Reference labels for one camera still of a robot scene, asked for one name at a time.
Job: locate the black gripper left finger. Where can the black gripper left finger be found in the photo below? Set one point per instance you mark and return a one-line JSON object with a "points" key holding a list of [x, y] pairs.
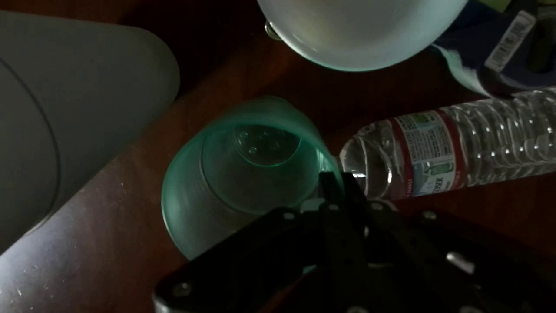
{"points": [[332, 192]]}

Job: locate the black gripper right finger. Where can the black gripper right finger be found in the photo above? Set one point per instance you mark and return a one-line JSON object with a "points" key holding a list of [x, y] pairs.
{"points": [[354, 192]]}

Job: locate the teal plastic cup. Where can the teal plastic cup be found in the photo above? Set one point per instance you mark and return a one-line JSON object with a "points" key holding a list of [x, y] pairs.
{"points": [[191, 197]]}

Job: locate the clear plastic water bottle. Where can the clear plastic water bottle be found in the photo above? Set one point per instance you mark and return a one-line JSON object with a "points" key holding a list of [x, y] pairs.
{"points": [[462, 150]]}

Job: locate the blue package with barcode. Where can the blue package with barcode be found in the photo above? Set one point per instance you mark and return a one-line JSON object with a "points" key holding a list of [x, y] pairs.
{"points": [[492, 40]]}

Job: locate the large white plastic container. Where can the large white plastic container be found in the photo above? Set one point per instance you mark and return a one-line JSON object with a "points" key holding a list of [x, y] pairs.
{"points": [[69, 115]]}

